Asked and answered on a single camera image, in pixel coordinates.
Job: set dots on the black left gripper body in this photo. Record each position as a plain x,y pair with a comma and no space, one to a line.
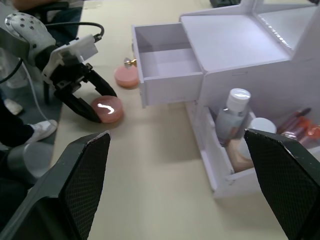
68,80

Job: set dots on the matte pink round compact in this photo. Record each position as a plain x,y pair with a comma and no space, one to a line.
125,77

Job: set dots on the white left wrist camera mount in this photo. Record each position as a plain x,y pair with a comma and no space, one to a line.
81,47

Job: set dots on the white drawer with crystal knob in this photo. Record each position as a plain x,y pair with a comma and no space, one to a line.
172,83

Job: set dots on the white cosmetics organizer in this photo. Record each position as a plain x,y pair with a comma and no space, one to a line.
232,42

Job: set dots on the white round-lidded bottle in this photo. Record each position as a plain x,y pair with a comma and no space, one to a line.
262,125

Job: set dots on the white sneaker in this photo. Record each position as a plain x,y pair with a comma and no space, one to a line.
12,106
42,128

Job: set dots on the beige foundation bottle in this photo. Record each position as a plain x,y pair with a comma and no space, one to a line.
240,160

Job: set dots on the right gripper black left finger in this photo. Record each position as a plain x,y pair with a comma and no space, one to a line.
75,190

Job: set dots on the bystander's dark trouser leg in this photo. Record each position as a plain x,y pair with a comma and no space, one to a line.
12,130

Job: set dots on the seated bystander in dark clothes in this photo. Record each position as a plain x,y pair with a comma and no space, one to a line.
62,15

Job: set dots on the silver robot body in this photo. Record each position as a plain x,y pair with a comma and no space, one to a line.
30,160

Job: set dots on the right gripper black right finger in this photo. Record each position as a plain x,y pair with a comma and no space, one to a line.
287,180

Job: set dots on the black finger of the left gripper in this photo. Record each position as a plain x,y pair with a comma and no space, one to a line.
102,85
80,107

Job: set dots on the clear bottle with white cap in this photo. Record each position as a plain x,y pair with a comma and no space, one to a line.
230,120

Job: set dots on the glossy pink round compact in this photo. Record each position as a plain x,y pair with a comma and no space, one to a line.
110,110

